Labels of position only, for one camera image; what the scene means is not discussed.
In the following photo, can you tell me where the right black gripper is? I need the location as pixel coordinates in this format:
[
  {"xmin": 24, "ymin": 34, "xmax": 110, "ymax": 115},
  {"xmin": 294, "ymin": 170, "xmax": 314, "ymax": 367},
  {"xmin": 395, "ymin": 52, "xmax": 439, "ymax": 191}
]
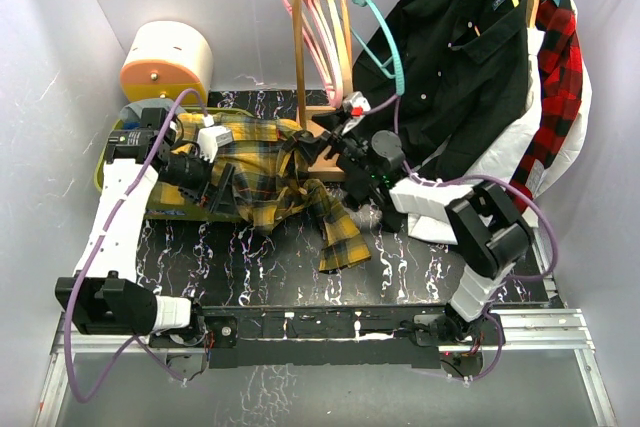
[{"xmin": 289, "ymin": 110, "xmax": 381, "ymax": 181}]

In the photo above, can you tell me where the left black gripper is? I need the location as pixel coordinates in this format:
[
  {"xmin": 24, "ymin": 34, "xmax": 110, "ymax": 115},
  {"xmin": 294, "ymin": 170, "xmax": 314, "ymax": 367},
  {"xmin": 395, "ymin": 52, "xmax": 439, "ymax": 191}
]
[{"xmin": 157, "ymin": 146, "xmax": 237, "ymax": 216}]

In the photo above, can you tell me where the yellow plaid shirt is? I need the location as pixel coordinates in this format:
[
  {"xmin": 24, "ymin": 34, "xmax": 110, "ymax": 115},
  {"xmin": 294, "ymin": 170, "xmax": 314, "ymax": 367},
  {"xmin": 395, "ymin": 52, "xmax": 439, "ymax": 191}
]
[{"xmin": 147, "ymin": 111, "xmax": 374, "ymax": 276}]

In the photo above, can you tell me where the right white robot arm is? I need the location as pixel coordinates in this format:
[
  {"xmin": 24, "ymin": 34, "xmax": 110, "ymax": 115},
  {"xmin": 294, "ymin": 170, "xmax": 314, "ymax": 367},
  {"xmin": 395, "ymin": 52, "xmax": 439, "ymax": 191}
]
[{"xmin": 286, "ymin": 111, "xmax": 534, "ymax": 344}]

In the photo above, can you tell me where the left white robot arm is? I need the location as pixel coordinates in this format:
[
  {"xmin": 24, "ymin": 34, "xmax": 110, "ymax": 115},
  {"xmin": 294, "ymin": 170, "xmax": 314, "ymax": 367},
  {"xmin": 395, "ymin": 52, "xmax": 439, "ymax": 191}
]
[{"xmin": 55, "ymin": 99, "xmax": 238, "ymax": 346}]

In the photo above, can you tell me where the teal plastic hanger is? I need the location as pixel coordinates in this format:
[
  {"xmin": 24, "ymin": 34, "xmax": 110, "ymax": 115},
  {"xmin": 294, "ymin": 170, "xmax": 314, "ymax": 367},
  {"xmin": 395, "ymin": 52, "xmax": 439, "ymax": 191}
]
[{"xmin": 341, "ymin": 0, "xmax": 405, "ymax": 97}]

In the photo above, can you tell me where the pink plastic hanger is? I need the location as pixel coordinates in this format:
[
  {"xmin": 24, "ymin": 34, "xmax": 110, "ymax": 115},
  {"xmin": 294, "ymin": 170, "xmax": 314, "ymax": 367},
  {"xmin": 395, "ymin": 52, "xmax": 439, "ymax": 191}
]
[{"xmin": 281, "ymin": 0, "xmax": 342, "ymax": 108}]

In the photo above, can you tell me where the black hanging shirt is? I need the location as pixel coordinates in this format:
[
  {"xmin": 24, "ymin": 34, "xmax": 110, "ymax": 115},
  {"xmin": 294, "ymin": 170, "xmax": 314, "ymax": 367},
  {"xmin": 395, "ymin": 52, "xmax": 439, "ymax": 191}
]
[{"xmin": 355, "ymin": 0, "xmax": 529, "ymax": 180}]

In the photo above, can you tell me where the cream plastic hanger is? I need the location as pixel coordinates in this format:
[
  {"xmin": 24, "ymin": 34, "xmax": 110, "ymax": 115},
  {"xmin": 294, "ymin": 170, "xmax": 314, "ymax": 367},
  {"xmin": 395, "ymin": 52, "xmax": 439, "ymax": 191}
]
[{"xmin": 326, "ymin": 0, "xmax": 353, "ymax": 100}]

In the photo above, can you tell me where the red plaid hanging shirt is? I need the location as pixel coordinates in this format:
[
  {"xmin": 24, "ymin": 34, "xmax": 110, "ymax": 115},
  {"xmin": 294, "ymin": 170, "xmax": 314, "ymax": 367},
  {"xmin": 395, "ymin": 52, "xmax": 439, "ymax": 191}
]
[{"xmin": 510, "ymin": 0, "xmax": 590, "ymax": 199}]

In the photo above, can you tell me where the olive green laundry bin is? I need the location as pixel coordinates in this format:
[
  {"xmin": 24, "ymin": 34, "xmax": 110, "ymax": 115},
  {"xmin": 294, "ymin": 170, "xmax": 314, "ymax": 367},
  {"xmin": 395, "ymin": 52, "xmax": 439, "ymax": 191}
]
[{"xmin": 93, "ymin": 106, "xmax": 255, "ymax": 222}]

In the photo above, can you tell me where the blue garment in bin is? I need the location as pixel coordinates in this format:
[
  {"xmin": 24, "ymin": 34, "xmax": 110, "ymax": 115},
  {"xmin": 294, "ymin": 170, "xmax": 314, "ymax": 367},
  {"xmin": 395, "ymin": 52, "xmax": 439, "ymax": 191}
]
[{"xmin": 121, "ymin": 121, "xmax": 140, "ymax": 130}]

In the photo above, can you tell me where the grey garment in bin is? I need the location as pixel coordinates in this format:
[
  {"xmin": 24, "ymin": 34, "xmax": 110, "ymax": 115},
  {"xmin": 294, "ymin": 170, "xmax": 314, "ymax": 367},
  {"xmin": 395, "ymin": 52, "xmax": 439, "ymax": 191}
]
[{"xmin": 119, "ymin": 98, "xmax": 172, "ymax": 123}]

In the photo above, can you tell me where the cream round drawer box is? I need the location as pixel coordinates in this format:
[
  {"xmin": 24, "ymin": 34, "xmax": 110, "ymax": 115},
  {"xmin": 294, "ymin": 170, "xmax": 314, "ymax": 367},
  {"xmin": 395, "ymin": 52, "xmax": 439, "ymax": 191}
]
[{"xmin": 120, "ymin": 21, "xmax": 214, "ymax": 105}]

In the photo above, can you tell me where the white quilted jacket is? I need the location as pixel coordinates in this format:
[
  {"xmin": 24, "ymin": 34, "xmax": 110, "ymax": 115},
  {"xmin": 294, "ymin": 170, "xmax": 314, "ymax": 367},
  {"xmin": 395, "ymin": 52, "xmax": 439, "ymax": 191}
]
[{"xmin": 407, "ymin": 0, "xmax": 594, "ymax": 243}]

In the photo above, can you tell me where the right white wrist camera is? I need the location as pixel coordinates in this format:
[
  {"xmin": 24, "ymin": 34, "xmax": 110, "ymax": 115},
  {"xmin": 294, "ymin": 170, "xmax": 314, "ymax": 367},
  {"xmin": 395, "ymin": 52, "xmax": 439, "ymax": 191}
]
[{"xmin": 342, "ymin": 91, "xmax": 371, "ymax": 117}]

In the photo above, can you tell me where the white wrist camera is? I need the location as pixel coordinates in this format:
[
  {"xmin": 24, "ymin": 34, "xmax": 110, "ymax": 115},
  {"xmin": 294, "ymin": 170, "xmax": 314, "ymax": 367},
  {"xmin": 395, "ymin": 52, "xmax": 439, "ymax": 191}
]
[
  {"xmin": 196, "ymin": 115, "xmax": 233, "ymax": 163},
  {"xmin": 342, "ymin": 91, "xmax": 371, "ymax": 117}
]

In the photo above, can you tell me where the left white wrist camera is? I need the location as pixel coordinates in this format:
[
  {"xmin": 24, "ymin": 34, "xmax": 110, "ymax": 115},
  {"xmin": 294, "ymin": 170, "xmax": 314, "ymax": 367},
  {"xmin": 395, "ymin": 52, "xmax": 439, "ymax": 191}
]
[{"xmin": 196, "ymin": 115, "xmax": 233, "ymax": 163}]

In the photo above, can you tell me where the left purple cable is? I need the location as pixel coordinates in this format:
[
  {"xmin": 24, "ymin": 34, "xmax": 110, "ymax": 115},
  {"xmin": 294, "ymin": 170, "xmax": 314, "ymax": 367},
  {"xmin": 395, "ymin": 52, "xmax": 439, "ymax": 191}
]
[{"xmin": 62, "ymin": 87, "xmax": 214, "ymax": 404}]

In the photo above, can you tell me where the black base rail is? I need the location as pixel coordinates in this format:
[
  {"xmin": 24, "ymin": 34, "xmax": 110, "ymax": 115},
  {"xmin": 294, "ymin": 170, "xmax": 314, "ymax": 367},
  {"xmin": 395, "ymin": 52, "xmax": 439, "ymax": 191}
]
[{"xmin": 150, "ymin": 304, "xmax": 504, "ymax": 369}]

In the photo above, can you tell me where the aluminium table frame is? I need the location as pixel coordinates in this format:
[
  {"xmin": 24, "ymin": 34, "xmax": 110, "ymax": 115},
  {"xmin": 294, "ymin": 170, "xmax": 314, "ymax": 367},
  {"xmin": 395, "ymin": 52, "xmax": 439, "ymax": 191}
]
[{"xmin": 32, "ymin": 226, "xmax": 621, "ymax": 427}]

